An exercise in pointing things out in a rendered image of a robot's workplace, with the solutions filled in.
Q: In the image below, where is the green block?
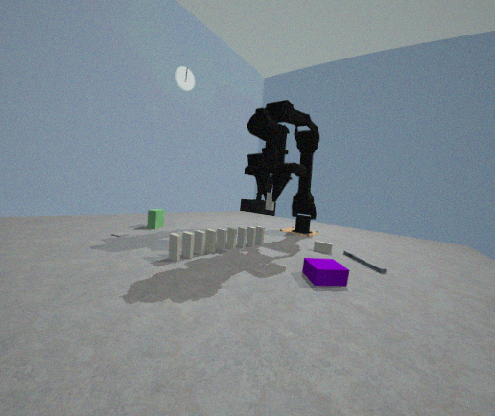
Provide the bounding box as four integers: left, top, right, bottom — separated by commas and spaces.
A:
148, 209, 165, 229

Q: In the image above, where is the purple rectangular block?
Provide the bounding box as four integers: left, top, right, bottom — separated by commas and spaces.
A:
303, 258, 349, 287

